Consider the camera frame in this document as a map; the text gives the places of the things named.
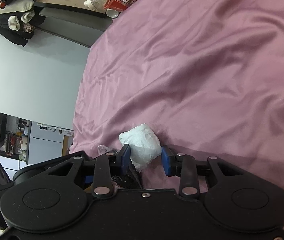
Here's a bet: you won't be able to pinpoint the clothes hanging on door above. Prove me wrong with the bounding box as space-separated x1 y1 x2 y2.
0 0 45 47

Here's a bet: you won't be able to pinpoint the white soft bag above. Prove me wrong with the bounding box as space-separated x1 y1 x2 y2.
118 124 162 172

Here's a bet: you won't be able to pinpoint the purple bed sheet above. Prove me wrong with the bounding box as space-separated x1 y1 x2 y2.
71 0 284 189

